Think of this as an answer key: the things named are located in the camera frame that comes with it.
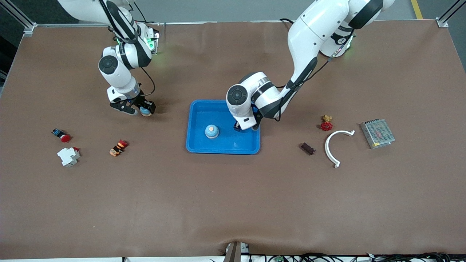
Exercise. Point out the long dark brown capacitor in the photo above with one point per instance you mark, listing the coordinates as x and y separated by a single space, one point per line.
308 148

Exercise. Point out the aluminium table edge rail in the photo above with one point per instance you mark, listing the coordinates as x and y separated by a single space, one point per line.
218 22

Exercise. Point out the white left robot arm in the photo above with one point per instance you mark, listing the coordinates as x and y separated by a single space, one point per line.
309 32

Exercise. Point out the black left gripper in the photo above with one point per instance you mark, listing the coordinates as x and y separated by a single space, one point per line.
257 117

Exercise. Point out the brown table cover sheet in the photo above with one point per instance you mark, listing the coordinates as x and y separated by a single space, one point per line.
233 200

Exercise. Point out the silver perforated metal power supply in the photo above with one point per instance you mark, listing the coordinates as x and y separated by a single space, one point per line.
377 133

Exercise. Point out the white circuit breaker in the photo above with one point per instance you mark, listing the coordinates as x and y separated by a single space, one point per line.
68 156

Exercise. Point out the small green connector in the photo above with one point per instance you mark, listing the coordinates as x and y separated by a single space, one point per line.
278 258

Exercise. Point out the white curved plastic bracket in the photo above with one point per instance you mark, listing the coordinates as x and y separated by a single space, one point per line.
326 147

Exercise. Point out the white base connector box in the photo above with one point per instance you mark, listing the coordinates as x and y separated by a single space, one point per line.
153 42

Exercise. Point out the scuffed light blue call bell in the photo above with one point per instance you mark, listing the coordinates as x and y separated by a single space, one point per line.
146 112

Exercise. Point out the red mushroom button orange body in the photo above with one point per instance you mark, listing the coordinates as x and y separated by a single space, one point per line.
118 148

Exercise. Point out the red push button blue body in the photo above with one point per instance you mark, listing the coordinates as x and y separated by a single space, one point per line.
64 138

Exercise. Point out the brass valve red handwheel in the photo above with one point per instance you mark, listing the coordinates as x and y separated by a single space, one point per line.
326 126

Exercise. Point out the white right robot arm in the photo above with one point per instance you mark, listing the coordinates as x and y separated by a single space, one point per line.
122 78

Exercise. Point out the blue plastic tray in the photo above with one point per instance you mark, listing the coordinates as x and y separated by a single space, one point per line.
236 145

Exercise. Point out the brown grey camera mount bracket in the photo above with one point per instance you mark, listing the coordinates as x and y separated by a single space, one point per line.
235 253

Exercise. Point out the aluminium frame profile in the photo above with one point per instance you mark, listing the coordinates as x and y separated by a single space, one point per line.
18 14
441 23

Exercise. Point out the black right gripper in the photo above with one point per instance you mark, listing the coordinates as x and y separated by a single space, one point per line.
140 102

